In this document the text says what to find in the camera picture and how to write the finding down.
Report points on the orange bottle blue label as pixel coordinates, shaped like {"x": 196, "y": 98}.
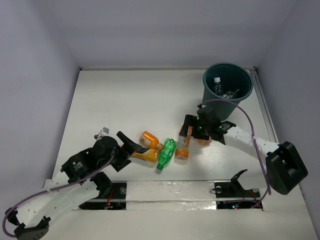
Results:
{"x": 146, "y": 154}

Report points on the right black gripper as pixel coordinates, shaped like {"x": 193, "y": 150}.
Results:
{"x": 192, "y": 120}

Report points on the silver tape strip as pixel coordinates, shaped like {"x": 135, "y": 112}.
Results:
{"x": 164, "y": 195}

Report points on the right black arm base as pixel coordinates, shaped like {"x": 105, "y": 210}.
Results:
{"x": 230, "y": 195}

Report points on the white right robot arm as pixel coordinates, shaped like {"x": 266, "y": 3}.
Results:
{"x": 281, "y": 164}

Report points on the clear Pepsi bottle black cap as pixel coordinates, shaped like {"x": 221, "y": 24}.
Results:
{"x": 231, "y": 94}

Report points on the tall orange bottle white cap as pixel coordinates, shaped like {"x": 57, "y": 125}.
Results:
{"x": 183, "y": 145}

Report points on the dark teal plastic bin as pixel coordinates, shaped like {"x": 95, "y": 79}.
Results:
{"x": 232, "y": 77}

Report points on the clear Pocari bottle white cap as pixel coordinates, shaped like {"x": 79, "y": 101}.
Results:
{"x": 217, "y": 87}

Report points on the crushed green plastic bottle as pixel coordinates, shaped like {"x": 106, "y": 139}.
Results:
{"x": 166, "y": 153}

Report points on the small orange bottle white label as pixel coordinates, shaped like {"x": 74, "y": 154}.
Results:
{"x": 150, "y": 141}

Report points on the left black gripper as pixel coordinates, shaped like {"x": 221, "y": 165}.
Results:
{"x": 122, "y": 155}

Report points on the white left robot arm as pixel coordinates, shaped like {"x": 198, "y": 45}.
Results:
{"x": 81, "y": 178}

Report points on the small orange juice bottle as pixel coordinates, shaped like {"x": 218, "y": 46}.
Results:
{"x": 204, "y": 142}

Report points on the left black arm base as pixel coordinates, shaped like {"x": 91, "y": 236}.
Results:
{"x": 114, "y": 200}

